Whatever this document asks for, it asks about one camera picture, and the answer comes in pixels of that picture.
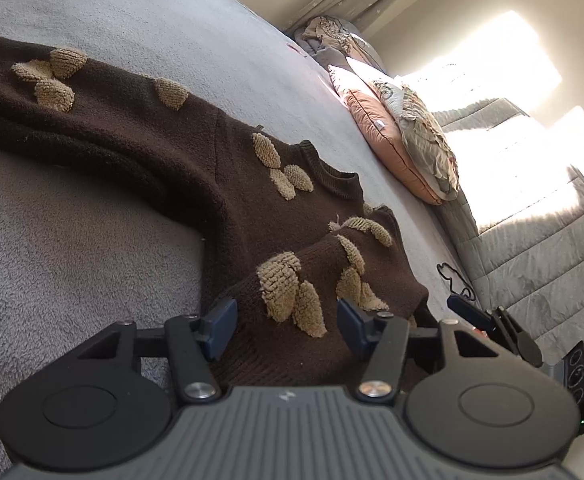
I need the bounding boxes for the brown sweater with beige patches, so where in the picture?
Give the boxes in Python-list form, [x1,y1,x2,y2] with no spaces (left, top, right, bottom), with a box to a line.
[0,30,437,392]

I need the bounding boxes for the grey bed blanket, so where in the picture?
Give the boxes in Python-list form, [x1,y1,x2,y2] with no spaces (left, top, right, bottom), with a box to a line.
[0,0,478,480]

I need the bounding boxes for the orange pillow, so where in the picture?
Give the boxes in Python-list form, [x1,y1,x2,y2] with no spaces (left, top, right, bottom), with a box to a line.
[328,64,445,206]

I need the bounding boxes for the grey quilted headboard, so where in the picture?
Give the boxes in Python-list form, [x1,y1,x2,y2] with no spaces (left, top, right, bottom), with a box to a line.
[397,62,584,366]

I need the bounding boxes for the white pillow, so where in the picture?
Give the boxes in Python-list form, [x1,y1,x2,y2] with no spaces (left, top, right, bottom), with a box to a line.
[346,56,397,91]

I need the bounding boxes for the grey floral pillow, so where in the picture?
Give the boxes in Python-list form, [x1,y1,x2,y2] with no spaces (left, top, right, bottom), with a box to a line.
[367,77,460,202]

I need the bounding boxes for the folded floral quilt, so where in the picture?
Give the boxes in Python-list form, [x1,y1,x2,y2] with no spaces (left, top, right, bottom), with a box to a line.
[294,16,385,72]

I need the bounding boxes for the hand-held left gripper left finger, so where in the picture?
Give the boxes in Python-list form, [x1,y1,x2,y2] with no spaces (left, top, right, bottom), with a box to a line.
[74,297,239,404]

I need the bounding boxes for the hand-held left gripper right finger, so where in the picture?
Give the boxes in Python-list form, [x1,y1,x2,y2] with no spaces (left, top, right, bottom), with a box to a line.
[337,299,504,404]

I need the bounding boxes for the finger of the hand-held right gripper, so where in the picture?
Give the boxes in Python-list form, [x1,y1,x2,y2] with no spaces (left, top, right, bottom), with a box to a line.
[492,307,544,367]
[447,294,499,334]

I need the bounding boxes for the black cord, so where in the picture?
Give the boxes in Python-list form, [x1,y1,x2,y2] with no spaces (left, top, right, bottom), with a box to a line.
[436,261,475,301]

